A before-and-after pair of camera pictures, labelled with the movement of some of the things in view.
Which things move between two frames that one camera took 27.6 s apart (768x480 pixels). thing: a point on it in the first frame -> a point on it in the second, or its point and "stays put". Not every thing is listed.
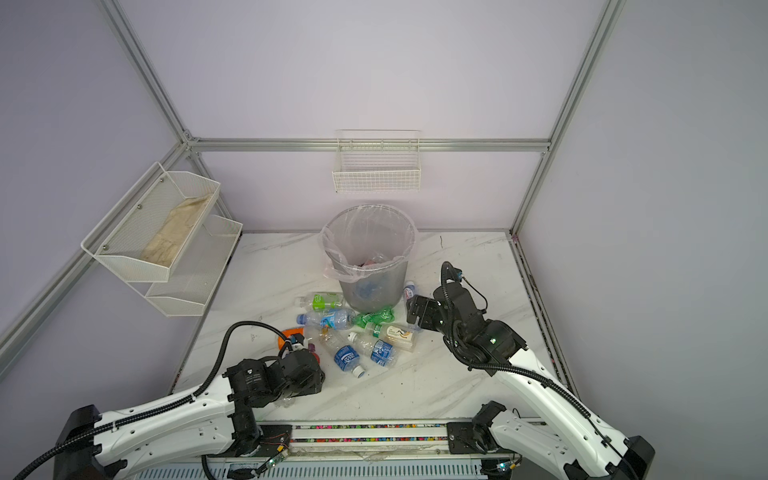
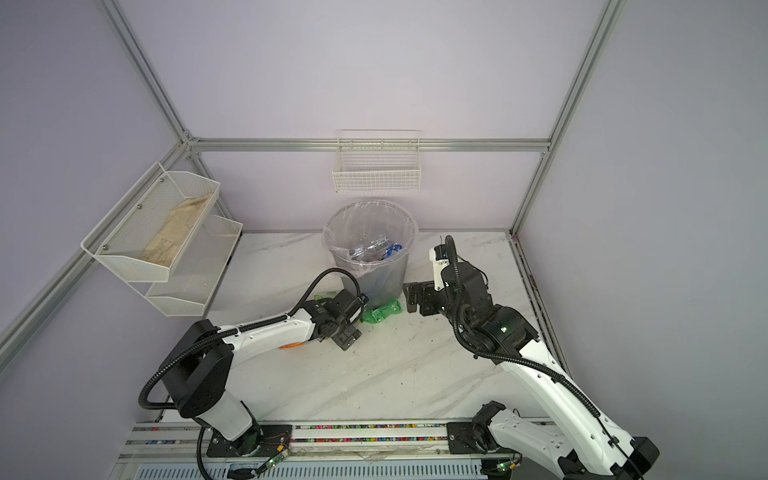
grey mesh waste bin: [370, 247] stays put
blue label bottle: [381, 351] -> [388, 252]
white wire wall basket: [372, 160] stays put
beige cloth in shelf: [164, 247] stays put
